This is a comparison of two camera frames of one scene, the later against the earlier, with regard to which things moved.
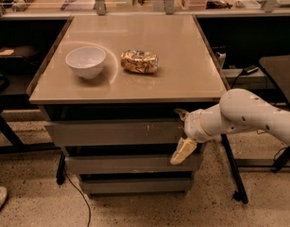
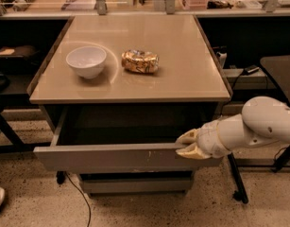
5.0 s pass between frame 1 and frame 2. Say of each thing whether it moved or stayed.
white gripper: moved
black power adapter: stayed
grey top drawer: moved
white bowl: stayed
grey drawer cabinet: stayed
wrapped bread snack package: stayed
